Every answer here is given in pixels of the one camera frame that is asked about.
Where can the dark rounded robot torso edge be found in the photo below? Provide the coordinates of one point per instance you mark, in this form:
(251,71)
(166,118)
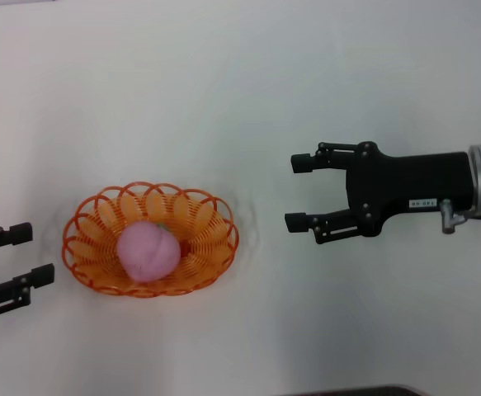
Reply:
(355,391)

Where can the pink plush peach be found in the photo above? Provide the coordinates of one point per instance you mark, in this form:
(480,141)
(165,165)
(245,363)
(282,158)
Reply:
(147,253)

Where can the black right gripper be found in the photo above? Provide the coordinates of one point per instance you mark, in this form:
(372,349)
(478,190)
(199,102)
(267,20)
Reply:
(413,185)

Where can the orange woven plastic basket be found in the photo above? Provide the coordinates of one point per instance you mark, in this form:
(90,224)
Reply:
(87,243)

